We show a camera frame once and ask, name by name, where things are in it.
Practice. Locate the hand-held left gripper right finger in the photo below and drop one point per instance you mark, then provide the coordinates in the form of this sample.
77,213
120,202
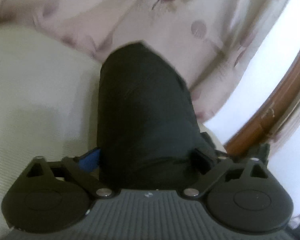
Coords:
204,159

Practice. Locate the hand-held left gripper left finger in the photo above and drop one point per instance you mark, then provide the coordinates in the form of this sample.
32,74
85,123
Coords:
90,160

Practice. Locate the black garment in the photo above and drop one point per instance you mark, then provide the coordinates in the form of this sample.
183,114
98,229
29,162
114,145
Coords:
145,120

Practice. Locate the cream bed sheet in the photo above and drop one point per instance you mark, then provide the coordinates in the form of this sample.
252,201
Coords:
40,90

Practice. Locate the floral printed blanket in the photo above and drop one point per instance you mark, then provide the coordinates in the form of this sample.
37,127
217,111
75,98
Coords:
165,25

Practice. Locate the brown wooden bed frame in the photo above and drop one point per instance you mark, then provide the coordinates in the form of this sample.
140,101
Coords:
272,112

